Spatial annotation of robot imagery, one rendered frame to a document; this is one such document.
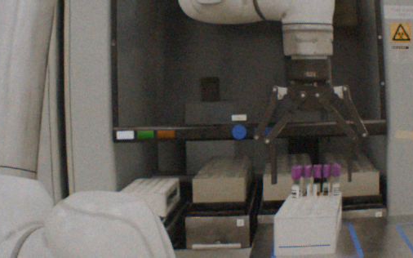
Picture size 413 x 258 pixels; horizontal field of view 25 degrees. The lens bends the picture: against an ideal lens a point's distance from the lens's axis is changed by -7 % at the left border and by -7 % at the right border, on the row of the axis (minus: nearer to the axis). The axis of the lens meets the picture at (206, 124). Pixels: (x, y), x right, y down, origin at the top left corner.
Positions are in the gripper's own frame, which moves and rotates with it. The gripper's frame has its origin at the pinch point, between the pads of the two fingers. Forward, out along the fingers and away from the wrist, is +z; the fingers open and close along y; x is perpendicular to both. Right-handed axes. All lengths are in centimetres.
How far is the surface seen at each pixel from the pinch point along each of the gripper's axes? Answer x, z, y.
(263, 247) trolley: -10.8, 10.6, -7.5
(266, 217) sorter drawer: 35.9, 12.4, -12.3
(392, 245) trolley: -14.5, 10.6, 14.7
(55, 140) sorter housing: 41, -4, -60
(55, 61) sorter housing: 41, -22, -60
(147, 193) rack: 30.2, 6.1, -36.3
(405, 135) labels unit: 48, -3, 19
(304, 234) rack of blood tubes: -18.5, 7.3, -0.1
